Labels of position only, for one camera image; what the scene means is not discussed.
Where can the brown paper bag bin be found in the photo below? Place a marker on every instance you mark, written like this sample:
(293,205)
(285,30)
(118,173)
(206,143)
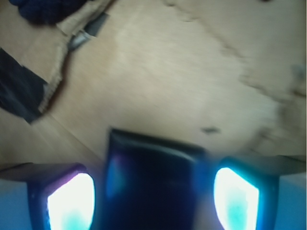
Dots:
(227,75)

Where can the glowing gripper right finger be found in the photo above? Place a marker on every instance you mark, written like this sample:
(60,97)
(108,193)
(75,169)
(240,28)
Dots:
(245,193)

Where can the black square box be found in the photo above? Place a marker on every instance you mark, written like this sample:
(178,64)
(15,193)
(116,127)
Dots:
(151,183)

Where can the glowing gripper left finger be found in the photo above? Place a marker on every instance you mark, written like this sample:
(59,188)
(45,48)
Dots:
(61,196)

